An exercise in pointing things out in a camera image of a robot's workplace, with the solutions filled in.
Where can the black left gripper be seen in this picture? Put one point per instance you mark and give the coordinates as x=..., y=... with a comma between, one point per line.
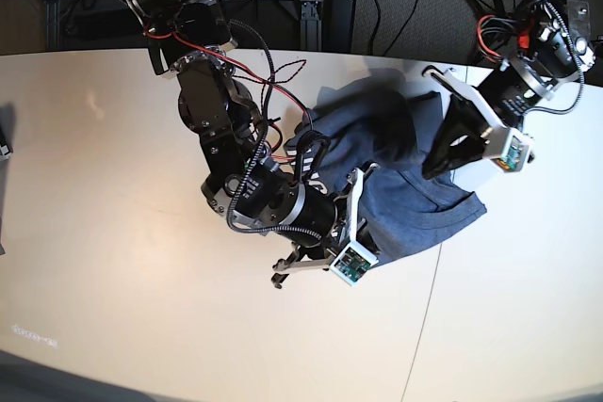
x=511, y=91

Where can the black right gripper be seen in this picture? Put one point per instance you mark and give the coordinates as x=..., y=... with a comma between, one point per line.
x=305, y=207

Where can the blue grey T-shirt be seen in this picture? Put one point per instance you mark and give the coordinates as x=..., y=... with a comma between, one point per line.
x=371, y=121

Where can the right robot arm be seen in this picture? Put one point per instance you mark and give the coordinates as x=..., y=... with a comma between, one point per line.
x=226, y=105

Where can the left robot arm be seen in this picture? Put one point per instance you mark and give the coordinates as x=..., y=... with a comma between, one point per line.
x=536, y=46

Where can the black tripod stand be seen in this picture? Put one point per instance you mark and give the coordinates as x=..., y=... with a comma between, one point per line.
x=493, y=23

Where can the black power adapter brick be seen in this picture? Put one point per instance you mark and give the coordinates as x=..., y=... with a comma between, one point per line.
x=338, y=22

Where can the aluminium table leg profile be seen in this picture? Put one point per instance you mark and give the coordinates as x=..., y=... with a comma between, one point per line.
x=307, y=15

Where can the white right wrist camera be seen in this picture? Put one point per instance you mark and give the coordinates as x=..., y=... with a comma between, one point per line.
x=353, y=262

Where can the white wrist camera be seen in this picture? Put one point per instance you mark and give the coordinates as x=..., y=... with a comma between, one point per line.
x=509, y=149
x=353, y=262

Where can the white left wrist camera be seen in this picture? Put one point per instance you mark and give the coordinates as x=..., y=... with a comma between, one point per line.
x=509, y=149

